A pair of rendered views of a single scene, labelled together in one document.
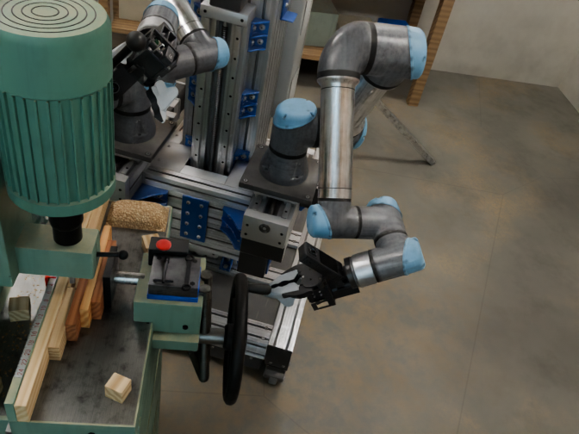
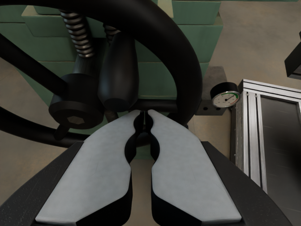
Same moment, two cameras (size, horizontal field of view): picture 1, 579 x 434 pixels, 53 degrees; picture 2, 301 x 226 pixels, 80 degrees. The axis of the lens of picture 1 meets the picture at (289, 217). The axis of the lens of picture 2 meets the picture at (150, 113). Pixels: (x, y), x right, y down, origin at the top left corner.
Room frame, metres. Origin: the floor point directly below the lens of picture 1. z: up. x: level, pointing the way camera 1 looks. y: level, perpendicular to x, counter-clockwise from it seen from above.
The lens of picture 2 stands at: (0.92, -0.05, 0.99)
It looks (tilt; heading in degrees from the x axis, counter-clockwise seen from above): 59 degrees down; 99
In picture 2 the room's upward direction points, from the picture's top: 2 degrees clockwise
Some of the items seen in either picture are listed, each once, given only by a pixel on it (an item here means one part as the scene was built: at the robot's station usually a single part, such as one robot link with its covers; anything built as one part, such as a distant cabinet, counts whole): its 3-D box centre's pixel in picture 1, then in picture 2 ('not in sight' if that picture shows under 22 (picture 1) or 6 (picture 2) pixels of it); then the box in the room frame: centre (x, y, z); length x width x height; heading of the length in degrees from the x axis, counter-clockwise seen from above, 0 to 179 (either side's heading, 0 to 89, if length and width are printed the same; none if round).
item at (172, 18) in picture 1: (159, 25); not in sight; (1.19, 0.36, 1.32); 0.11 x 0.08 x 0.09; 10
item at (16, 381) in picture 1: (56, 279); not in sight; (0.77, 0.44, 0.93); 0.60 x 0.02 x 0.06; 11
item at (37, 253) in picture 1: (59, 252); not in sight; (0.75, 0.41, 1.03); 0.14 x 0.07 x 0.09; 101
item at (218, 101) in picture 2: not in sight; (222, 96); (1.05, 0.23, 0.65); 0.06 x 0.04 x 0.08; 11
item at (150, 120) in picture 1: (131, 116); not in sight; (1.51, 0.54, 0.87); 0.15 x 0.15 x 0.10
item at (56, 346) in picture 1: (86, 251); not in sight; (0.87, 0.42, 0.92); 0.54 x 0.02 x 0.04; 11
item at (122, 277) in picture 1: (126, 277); not in sight; (0.80, 0.30, 0.95); 0.09 x 0.07 x 0.09; 11
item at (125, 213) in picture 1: (138, 210); not in sight; (1.04, 0.36, 0.92); 0.14 x 0.09 x 0.04; 101
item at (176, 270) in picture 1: (173, 267); not in sight; (0.82, 0.21, 0.99); 0.13 x 0.11 x 0.06; 11
